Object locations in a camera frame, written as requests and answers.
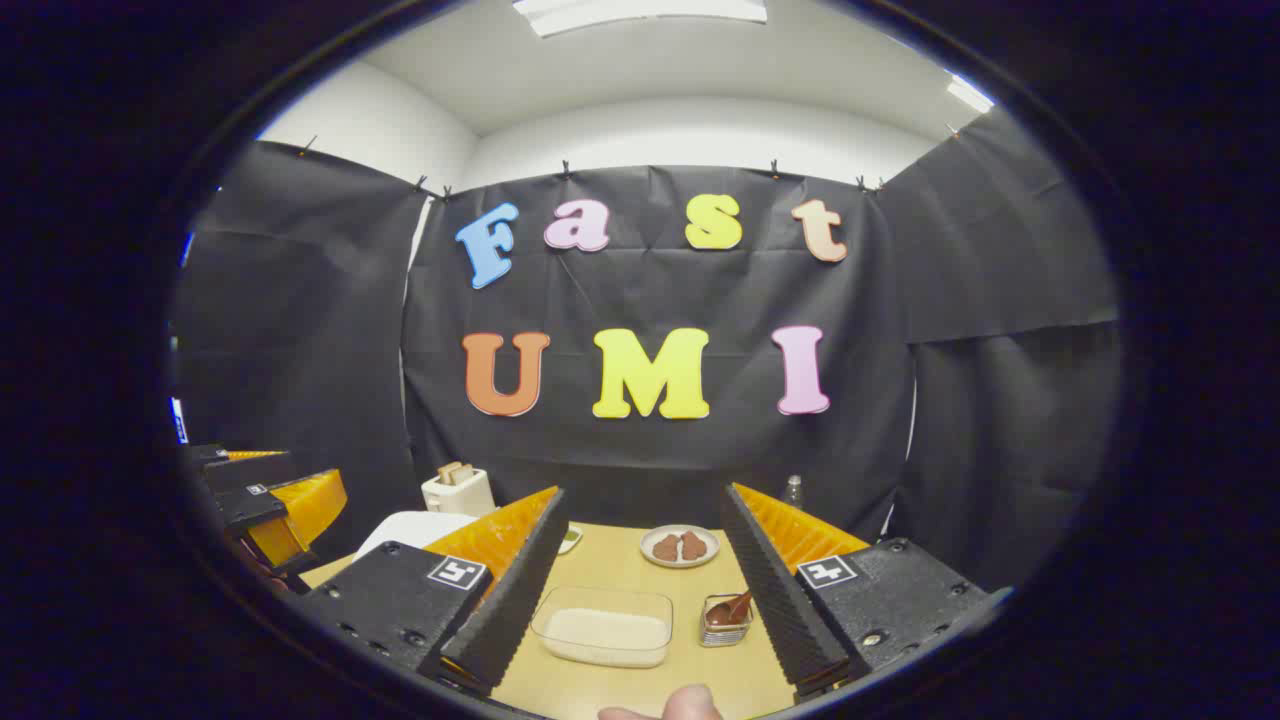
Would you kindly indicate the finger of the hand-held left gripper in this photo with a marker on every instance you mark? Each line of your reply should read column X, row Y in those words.
column 300, row 510
column 250, row 472

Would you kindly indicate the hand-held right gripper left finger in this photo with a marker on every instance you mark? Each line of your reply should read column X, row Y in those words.
column 520, row 590

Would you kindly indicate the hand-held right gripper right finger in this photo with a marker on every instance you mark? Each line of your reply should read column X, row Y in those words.
column 775, row 590

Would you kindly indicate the brown wooden spoon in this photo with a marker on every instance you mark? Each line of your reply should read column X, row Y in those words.
column 732, row 609

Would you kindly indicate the clear rice container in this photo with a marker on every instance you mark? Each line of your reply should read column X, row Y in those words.
column 605, row 600

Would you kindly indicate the white rice cooker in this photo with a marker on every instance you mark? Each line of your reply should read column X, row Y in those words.
column 410, row 528

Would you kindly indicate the divided tray of beans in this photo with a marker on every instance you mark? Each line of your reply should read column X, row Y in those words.
column 570, row 541

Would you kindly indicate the brown meat piece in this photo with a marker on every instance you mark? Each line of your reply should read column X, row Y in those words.
column 666, row 547
column 693, row 545

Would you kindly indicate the round white plate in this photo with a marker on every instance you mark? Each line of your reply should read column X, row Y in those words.
column 680, row 562

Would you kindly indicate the white toaster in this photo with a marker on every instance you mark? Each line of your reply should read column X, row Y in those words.
column 458, row 495

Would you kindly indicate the toast slice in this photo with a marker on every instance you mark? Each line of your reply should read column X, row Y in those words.
column 463, row 473
column 448, row 471

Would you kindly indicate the black backdrop cloth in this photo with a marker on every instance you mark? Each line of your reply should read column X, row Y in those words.
column 650, row 290

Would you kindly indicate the ceiling light panel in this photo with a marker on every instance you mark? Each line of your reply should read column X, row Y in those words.
column 970, row 95
column 640, row 12

